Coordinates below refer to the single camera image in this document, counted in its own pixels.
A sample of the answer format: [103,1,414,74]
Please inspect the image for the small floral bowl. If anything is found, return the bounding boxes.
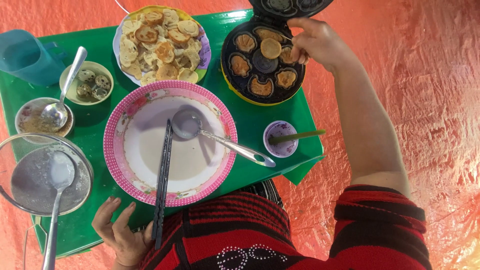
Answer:
[15,97,75,145]

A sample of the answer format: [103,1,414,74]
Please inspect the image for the person's right hand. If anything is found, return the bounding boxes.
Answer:
[287,17,351,74]

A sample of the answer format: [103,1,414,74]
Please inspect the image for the batter-coated metal spoon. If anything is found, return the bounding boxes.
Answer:
[41,151,76,270]

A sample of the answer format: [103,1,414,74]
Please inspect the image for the black white patterned garment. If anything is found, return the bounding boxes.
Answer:
[240,179,286,211]

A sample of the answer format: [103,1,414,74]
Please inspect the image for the pale pancake batter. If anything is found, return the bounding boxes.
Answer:
[124,97,227,194]

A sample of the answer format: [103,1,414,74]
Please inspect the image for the batch of browned moulded cakes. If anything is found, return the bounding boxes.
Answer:
[229,28,299,97]

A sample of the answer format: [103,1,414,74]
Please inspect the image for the black yellow pancake maker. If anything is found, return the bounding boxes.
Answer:
[220,0,335,107]

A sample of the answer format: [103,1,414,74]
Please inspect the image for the person's left hand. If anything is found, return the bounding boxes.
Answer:
[91,196,154,268]

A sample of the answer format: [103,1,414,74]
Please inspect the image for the teal plastic jug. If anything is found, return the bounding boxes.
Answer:
[0,29,67,88]

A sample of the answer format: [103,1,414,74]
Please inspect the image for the metal mesh sieve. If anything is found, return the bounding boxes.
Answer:
[0,133,94,270]

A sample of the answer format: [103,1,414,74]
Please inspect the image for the red black striped sweater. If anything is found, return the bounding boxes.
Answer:
[137,180,433,270]

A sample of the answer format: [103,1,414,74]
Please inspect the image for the green plastic tray table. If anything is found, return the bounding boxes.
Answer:
[0,9,326,259]

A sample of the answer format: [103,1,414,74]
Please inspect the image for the colourful plastic plate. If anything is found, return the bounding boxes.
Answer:
[112,5,212,87]

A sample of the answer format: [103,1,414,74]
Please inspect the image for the metal ladle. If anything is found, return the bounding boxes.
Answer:
[171,109,276,168]

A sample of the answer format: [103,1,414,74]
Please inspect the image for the green stick brush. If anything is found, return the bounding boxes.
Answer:
[268,129,327,145]

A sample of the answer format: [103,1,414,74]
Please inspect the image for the small purple cup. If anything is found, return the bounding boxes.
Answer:
[263,120,299,158]

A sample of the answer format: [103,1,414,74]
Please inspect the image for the small metal spoon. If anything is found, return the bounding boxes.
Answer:
[40,46,88,131]

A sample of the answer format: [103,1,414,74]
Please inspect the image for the cream bowl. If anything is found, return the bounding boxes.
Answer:
[59,61,115,106]

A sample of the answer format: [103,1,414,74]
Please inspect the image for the black chopstick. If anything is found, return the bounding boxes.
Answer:
[155,124,174,250]
[152,119,172,241]

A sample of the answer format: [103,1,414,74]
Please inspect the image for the pile of small shaped pancakes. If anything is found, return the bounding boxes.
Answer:
[119,9,202,86]

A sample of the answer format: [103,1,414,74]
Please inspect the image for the large pink floral bowl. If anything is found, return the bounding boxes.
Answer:
[103,80,238,208]

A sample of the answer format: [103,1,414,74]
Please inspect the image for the round browned pancake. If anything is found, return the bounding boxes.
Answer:
[260,38,282,60]

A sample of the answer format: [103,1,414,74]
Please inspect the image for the brown powder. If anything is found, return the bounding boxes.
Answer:
[19,109,72,138]

